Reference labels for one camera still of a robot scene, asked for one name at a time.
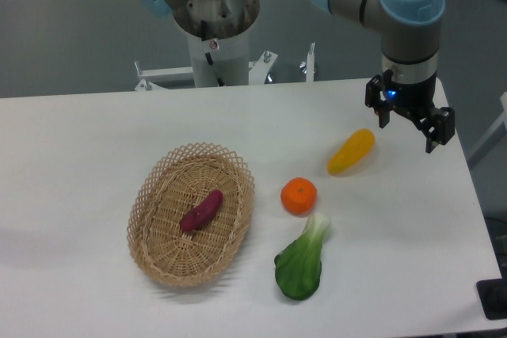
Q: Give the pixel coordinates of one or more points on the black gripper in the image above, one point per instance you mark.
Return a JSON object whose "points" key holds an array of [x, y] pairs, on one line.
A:
{"points": [[408, 90]]}

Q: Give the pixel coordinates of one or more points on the purple sweet potato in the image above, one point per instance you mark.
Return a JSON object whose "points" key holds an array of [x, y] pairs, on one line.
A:
{"points": [[203, 213]]}

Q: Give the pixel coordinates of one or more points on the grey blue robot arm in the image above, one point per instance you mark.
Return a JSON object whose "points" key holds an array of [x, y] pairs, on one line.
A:
{"points": [[410, 40]]}

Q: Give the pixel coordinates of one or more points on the woven wicker basket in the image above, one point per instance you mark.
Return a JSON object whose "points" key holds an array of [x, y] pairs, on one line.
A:
{"points": [[177, 183]]}

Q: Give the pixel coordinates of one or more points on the yellow mango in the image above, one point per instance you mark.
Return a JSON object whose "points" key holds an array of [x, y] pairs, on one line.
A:
{"points": [[355, 148]]}

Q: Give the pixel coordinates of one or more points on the orange mandarin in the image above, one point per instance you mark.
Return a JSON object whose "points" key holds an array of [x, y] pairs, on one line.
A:
{"points": [[299, 196]]}

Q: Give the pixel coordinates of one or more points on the green bok choy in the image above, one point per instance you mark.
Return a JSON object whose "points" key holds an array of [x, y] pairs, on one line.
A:
{"points": [[298, 267]]}

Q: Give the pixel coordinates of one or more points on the black box at edge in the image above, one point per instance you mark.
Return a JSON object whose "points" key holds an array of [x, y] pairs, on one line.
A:
{"points": [[492, 295]]}

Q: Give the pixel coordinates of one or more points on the white frame at right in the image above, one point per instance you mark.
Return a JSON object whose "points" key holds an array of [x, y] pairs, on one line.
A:
{"points": [[490, 138]]}

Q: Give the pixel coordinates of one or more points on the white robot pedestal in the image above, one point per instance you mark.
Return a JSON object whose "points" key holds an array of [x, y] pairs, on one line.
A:
{"points": [[218, 30]]}

